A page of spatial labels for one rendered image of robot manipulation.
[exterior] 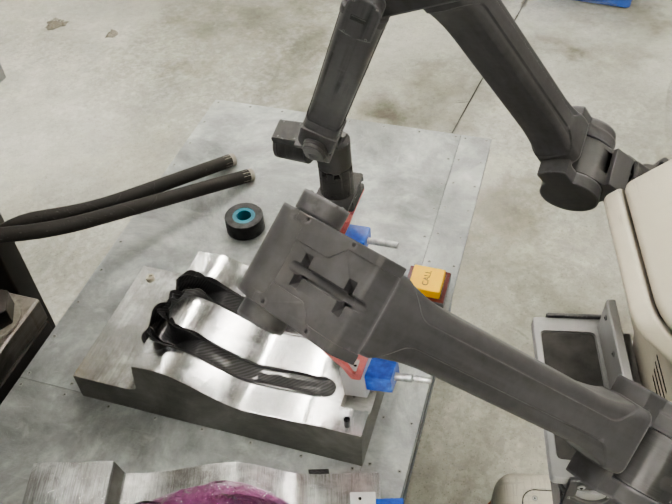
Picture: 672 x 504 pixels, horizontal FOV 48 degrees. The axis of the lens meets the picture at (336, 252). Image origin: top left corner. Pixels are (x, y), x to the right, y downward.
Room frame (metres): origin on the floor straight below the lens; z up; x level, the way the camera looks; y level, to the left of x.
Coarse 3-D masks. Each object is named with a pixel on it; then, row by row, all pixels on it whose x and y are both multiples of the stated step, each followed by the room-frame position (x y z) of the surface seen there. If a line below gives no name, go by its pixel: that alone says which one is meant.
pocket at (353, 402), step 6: (372, 390) 0.68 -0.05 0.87; (348, 396) 0.67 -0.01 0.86; (354, 396) 0.68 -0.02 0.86; (372, 396) 0.66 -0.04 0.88; (342, 402) 0.65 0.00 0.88; (348, 402) 0.66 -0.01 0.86; (354, 402) 0.66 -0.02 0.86; (360, 402) 0.66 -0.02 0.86; (366, 402) 0.66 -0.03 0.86; (372, 402) 0.65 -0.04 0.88; (354, 408) 0.65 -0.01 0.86; (360, 408) 0.65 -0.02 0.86; (366, 408) 0.65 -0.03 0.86
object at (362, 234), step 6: (348, 228) 0.97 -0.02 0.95; (354, 228) 0.97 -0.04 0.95; (360, 228) 0.97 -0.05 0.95; (366, 228) 0.97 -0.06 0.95; (348, 234) 0.96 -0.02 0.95; (354, 234) 0.96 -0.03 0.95; (360, 234) 0.95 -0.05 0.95; (366, 234) 0.95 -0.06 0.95; (360, 240) 0.94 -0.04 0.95; (366, 240) 0.94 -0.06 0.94; (372, 240) 0.95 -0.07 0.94; (378, 240) 0.94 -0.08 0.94; (384, 240) 0.94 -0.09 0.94; (384, 246) 0.94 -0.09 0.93; (390, 246) 0.93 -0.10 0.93; (396, 246) 0.93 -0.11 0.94
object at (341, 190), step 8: (352, 168) 0.97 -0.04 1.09; (320, 176) 0.96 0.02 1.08; (328, 176) 0.95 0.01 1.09; (336, 176) 0.95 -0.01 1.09; (344, 176) 0.95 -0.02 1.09; (352, 176) 0.96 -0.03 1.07; (360, 176) 1.00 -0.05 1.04; (320, 184) 0.96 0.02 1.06; (328, 184) 0.95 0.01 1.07; (336, 184) 0.94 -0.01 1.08; (344, 184) 0.95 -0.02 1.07; (352, 184) 0.96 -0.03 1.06; (320, 192) 0.97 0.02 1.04; (328, 192) 0.95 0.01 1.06; (336, 192) 0.94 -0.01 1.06; (344, 192) 0.95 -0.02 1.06; (352, 192) 0.96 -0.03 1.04; (336, 200) 0.94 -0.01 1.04; (344, 200) 0.94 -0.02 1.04; (352, 200) 0.94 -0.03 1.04; (344, 208) 0.92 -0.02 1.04
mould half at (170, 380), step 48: (144, 288) 0.93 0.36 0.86; (240, 336) 0.78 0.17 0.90; (288, 336) 0.78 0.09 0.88; (96, 384) 0.73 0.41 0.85; (144, 384) 0.70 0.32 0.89; (192, 384) 0.68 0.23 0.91; (240, 384) 0.69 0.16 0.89; (336, 384) 0.68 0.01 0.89; (240, 432) 0.65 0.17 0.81; (288, 432) 0.62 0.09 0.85; (336, 432) 0.60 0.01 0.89
